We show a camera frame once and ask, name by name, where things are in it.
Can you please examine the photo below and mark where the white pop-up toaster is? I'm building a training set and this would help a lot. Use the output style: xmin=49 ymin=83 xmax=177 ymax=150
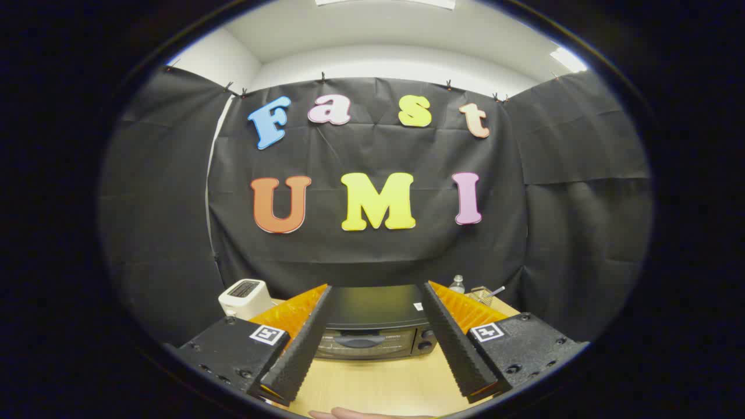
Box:
xmin=218 ymin=279 xmax=274 ymax=321

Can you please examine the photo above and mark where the metal wire basket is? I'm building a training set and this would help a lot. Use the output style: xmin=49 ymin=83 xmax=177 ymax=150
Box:
xmin=466 ymin=286 xmax=496 ymax=307

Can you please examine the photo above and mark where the ceiling light panel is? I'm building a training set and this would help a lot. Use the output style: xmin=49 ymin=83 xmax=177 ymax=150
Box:
xmin=314 ymin=0 xmax=456 ymax=10
xmin=550 ymin=47 xmax=588 ymax=73

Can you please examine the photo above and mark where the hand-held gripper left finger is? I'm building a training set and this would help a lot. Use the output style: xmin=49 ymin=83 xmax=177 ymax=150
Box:
xmin=175 ymin=284 xmax=334 ymax=408

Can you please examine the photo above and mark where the black toaster oven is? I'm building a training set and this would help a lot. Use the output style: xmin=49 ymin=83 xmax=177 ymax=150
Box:
xmin=314 ymin=285 xmax=440 ymax=360

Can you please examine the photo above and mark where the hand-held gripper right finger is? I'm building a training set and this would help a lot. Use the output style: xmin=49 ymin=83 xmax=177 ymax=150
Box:
xmin=419 ymin=280 xmax=590 ymax=405

